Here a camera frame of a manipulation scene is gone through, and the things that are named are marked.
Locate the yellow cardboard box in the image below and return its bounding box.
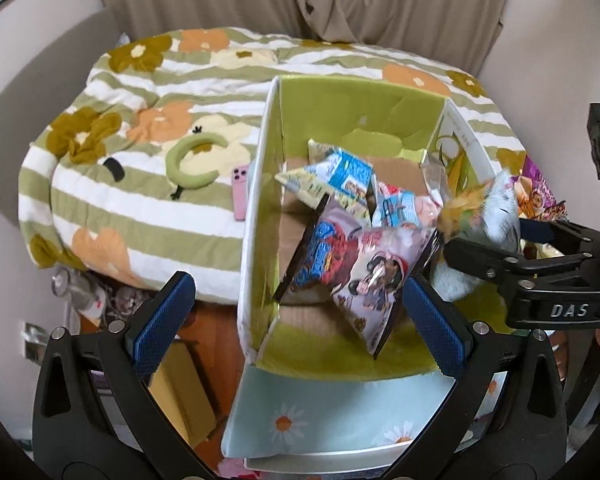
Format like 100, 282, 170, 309
149, 339, 219, 449

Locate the red blue car snack packet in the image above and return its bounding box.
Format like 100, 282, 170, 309
272, 194, 372, 307

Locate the pink floral cloth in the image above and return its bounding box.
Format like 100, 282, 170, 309
217, 459, 253, 480

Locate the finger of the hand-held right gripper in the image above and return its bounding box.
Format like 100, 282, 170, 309
441, 237, 600, 293
519, 219, 600, 261

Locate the purple snack packet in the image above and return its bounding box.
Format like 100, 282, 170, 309
512, 154, 572, 222

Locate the pink phone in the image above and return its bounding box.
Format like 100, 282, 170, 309
231, 162, 255, 222

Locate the yellow green snack packet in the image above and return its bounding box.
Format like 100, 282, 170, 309
275, 162, 332, 211

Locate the pink blue snack packet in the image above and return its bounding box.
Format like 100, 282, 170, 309
372, 182, 443, 231

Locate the black hair clip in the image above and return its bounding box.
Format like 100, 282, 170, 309
102, 157, 126, 182

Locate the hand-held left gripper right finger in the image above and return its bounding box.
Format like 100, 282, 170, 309
380, 276, 568, 480

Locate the pink cartoon snack packet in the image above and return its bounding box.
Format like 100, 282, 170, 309
330, 225, 438, 361

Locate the green cardboard box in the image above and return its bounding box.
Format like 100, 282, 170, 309
236, 74, 503, 381

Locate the beige curtain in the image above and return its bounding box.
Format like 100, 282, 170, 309
92, 0, 517, 79

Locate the white orange snack packet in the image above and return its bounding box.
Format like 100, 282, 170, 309
432, 170, 523, 302

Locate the green headband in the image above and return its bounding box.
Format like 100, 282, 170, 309
165, 132, 229, 192

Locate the blue white snack packet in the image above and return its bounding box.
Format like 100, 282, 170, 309
312, 147, 377, 207

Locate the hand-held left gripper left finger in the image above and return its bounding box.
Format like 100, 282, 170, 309
32, 271, 216, 480

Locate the green striped floral blanket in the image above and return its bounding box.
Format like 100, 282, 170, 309
20, 27, 527, 307

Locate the clear glass jar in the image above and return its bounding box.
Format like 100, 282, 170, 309
51, 268, 83, 303

